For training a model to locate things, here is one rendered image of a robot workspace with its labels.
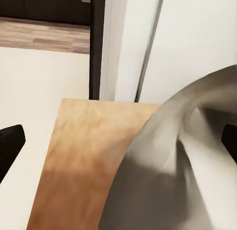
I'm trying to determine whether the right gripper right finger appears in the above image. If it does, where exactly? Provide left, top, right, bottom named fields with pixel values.
left=221, top=124, right=237, bottom=164

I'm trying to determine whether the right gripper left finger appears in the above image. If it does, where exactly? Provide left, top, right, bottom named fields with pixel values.
left=0, top=124, right=26, bottom=183

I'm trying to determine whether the paper coffee filter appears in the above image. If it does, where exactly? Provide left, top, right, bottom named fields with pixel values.
left=98, top=64, right=237, bottom=230

